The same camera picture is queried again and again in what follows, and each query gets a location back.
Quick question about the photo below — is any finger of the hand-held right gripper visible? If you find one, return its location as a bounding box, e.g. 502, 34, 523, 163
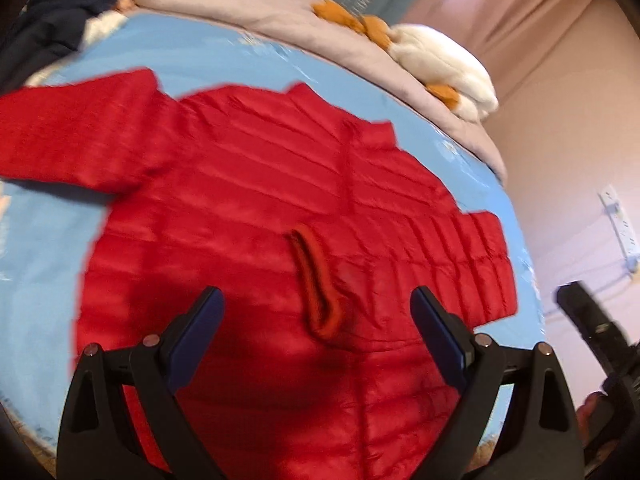
556, 282, 640, 378

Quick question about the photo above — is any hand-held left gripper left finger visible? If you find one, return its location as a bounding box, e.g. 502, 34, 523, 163
57, 286, 228, 480

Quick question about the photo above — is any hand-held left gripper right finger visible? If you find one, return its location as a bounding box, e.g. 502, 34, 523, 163
409, 286, 586, 480

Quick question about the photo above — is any red down jacket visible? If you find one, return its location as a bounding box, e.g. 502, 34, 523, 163
0, 67, 518, 480

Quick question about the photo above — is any person's right hand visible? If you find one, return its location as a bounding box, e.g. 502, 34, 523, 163
575, 392, 609, 448

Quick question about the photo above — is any white power strip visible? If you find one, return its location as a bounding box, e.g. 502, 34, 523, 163
600, 185, 640, 262

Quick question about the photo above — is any white goose plush toy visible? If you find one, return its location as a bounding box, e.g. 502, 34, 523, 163
312, 0, 501, 122

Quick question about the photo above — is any blue floral bed sheet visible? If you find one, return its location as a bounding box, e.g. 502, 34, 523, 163
0, 12, 546, 461

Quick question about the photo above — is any pink curtain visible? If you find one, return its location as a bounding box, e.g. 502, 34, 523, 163
402, 0, 603, 100

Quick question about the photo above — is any white cloth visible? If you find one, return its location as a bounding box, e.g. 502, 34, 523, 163
82, 10, 128, 42

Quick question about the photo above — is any grey blanket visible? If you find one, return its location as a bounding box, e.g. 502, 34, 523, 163
25, 0, 508, 183

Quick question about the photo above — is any dark navy clothing pile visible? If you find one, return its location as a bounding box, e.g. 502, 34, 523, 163
0, 0, 125, 96

